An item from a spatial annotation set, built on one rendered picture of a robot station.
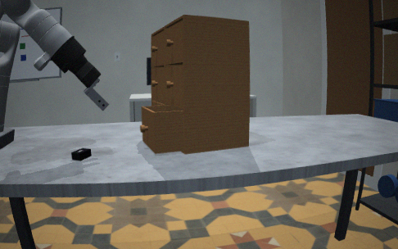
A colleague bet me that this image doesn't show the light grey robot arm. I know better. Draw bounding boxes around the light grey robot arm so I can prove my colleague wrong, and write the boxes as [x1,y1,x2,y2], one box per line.
[0,0,58,132]

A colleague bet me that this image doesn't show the brown wooden chest of drawers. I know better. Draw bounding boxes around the brown wooden chest of drawers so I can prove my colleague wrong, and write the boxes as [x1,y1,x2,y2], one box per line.
[151,15,250,154]

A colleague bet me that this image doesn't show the brown wooden drawer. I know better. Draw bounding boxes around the brown wooden drawer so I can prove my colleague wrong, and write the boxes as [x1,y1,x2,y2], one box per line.
[165,20,183,63]
[151,67,165,101]
[152,101,164,106]
[165,65,183,106]
[140,105,183,154]
[151,30,164,66]

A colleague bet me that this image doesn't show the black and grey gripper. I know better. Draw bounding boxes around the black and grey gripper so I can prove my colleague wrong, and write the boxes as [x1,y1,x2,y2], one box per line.
[34,23,109,111]

